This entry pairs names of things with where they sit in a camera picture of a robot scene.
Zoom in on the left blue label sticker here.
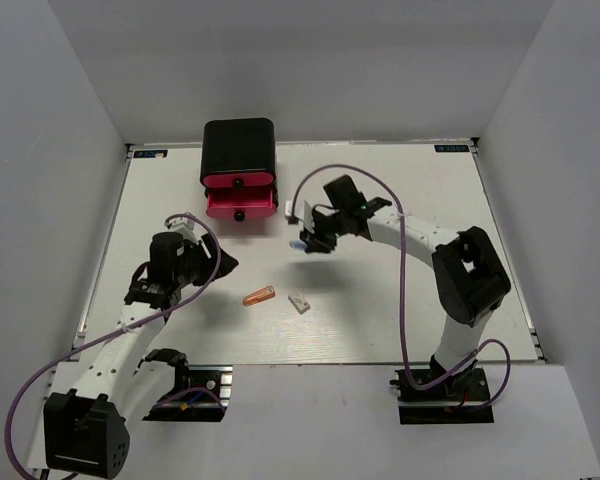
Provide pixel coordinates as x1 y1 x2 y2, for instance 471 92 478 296
133 149 168 159

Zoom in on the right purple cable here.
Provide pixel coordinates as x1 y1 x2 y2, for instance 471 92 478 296
293 164 512 409

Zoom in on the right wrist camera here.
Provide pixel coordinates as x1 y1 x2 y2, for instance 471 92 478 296
284 200 314 232

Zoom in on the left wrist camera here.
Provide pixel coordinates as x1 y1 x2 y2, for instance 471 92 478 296
164 216 198 243

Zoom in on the purple cable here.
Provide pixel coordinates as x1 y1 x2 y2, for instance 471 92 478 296
293 164 512 409
4 212 227 474

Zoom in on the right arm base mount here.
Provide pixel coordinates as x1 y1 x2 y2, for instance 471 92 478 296
389 368 494 425

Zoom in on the white eraser box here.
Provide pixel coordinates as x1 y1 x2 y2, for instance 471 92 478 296
288 291 311 314

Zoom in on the dark blue highlighter pen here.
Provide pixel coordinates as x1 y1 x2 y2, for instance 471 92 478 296
289 240 307 251

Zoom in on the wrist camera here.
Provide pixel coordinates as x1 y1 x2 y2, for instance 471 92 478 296
284 200 314 232
164 216 198 243

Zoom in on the blue label sticker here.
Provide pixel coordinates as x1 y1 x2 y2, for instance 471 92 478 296
133 149 168 159
434 144 470 153

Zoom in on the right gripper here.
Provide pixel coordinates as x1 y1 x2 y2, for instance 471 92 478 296
300 209 349 254

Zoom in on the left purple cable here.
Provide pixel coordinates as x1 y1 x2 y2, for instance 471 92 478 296
4 212 227 474

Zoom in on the right blue label sticker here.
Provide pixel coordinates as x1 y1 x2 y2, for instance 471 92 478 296
434 144 470 153

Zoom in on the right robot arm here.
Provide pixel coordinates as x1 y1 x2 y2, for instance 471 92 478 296
285 175 511 399

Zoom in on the black pink drawer cabinet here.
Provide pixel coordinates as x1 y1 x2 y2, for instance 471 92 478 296
200 117 279 222

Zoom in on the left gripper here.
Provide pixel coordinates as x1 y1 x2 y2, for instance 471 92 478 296
175 233 240 288

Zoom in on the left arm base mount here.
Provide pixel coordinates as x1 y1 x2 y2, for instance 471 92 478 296
143 366 233 423

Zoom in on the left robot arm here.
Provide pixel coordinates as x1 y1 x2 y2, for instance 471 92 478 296
43 227 239 479

